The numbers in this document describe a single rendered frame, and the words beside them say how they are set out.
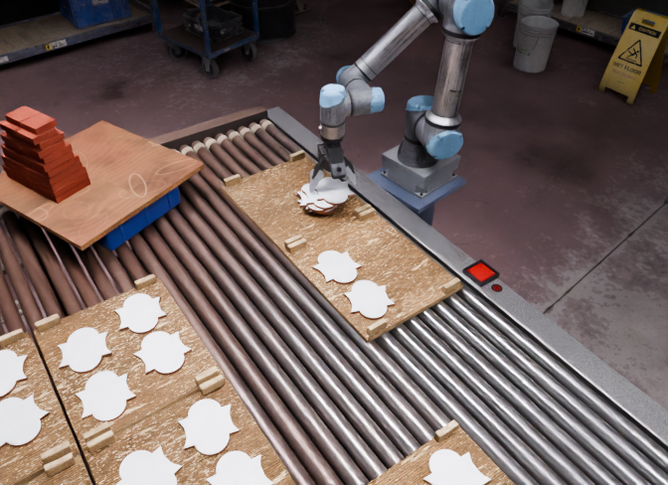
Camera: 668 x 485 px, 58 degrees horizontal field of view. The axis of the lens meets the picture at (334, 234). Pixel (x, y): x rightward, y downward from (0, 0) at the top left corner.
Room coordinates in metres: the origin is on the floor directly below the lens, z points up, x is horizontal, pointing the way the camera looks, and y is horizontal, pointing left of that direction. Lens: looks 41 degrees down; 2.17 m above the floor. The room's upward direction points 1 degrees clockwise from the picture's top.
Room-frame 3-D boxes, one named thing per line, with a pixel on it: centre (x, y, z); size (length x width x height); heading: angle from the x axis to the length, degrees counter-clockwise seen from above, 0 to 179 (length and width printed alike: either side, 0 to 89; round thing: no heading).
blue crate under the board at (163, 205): (1.56, 0.72, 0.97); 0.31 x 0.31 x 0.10; 57
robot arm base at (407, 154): (1.84, -0.30, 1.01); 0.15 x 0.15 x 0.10
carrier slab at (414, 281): (1.28, -0.11, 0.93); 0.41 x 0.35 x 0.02; 36
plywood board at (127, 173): (1.59, 0.78, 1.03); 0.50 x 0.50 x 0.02; 57
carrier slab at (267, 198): (1.62, 0.13, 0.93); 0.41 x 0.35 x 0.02; 36
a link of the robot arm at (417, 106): (1.83, -0.30, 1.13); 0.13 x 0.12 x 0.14; 17
